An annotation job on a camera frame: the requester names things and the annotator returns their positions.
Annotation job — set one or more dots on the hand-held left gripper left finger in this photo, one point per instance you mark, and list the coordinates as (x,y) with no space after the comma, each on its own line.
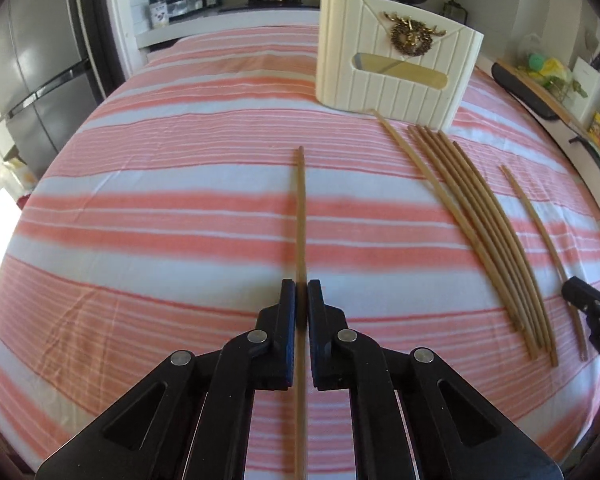
(290,320)

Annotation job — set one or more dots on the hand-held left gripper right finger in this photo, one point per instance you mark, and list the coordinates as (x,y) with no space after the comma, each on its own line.
(314,330)

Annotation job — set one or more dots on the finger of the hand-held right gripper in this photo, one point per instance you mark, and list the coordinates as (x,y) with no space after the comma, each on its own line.
(580,292)

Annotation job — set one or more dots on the single wooden chopstick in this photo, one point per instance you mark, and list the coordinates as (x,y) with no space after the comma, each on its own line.
(528,210)
(301,210)

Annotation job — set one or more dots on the row of wooden chopsticks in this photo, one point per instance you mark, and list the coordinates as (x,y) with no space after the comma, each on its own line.
(480,225)

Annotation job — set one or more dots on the cream ribbed utensil holder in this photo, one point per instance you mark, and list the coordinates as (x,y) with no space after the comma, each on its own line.
(340,60)

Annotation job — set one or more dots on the white knife block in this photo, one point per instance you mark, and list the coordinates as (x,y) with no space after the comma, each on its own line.
(590,92)

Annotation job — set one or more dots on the wooden cutting board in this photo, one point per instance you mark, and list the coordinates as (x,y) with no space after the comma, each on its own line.
(545,94)

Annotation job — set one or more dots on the black padded rest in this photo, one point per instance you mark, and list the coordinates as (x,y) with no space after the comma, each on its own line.
(520,87)

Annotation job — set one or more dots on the plastic bag with yellow contents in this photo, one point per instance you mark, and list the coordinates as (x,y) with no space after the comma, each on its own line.
(545,67)

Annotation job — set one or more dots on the glass french press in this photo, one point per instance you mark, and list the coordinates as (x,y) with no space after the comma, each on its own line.
(454,10)

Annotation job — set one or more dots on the rack of spice jars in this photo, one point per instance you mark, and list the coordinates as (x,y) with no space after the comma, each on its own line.
(185,6)

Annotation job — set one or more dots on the spice jar with white label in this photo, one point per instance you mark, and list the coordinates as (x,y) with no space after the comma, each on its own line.
(158,14)

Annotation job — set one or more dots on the grey refrigerator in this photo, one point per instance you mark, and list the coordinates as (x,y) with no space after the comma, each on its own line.
(30,60)

